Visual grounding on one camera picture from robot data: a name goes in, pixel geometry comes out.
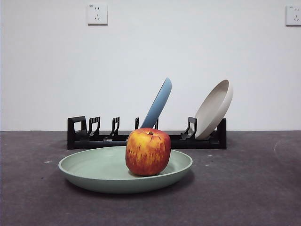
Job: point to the red yellow apple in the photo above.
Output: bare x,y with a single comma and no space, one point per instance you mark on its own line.
148,153

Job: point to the green plate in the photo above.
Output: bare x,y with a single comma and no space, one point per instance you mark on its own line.
94,169

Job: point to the blue plate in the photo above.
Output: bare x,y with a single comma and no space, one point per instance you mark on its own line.
157,103

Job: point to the beige plate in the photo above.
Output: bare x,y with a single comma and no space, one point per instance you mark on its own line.
212,113

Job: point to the black plate rack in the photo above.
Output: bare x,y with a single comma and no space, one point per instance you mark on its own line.
77,142

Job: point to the white wall socket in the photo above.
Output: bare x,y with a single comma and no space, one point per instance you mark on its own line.
294,15
97,14

